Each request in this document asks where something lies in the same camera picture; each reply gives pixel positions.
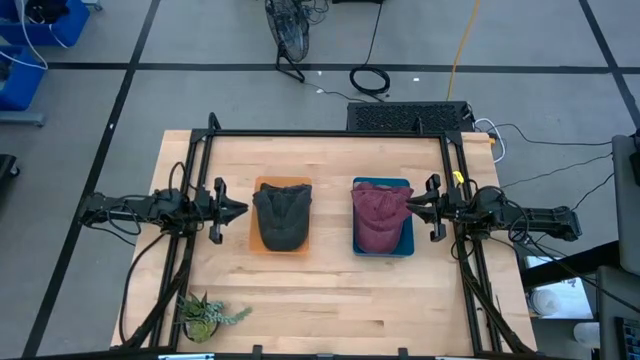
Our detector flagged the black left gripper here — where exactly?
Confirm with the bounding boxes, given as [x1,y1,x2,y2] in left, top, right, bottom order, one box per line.
[192,176,250,246]

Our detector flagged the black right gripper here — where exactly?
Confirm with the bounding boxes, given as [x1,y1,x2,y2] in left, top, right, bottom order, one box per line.
[405,173,470,244]

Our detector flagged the blue plastic bin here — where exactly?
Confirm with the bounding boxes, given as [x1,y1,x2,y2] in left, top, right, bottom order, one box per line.
[351,176,416,259]

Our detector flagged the maroon baseball cap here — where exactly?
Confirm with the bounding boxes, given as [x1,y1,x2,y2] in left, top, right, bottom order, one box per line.
[350,185,416,254]
[353,181,415,200]

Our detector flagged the translucent orange plastic bin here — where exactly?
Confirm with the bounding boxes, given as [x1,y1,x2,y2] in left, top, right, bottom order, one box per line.
[248,175,314,257]

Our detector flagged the black perforated equipment box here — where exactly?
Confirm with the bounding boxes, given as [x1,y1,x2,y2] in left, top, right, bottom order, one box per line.
[346,101,475,134]

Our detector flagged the green potted succulent plant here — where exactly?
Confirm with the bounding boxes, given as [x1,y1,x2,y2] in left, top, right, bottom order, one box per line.
[173,292,254,345]

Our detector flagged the white roll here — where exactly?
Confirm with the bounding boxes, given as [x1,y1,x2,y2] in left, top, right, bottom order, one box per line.
[528,287,565,318]

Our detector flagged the black floor beam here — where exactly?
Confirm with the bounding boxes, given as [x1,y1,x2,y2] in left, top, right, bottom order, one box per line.
[519,240,621,290]

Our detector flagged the black floor fan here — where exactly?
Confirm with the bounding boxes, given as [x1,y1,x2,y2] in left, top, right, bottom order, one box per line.
[263,0,312,85]

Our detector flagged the grey machine cabinet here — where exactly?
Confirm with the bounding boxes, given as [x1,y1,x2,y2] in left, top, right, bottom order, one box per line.
[594,264,640,360]

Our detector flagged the black equipment foot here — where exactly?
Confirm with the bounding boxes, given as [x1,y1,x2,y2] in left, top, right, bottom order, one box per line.
[0,153,21,182]

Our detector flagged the white cable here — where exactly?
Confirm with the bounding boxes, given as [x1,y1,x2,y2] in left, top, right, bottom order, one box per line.
[473,117,508,165]

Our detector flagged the black aluminium table frame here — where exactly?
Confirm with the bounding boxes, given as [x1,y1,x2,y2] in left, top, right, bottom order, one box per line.
[118,112,540,360]

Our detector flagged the coiled black floor cable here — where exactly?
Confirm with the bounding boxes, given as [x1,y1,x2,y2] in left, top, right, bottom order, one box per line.
[348,0,393,97]

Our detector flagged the yellow hanging cord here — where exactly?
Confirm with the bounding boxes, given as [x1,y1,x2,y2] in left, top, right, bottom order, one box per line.
[445,0,482,101]

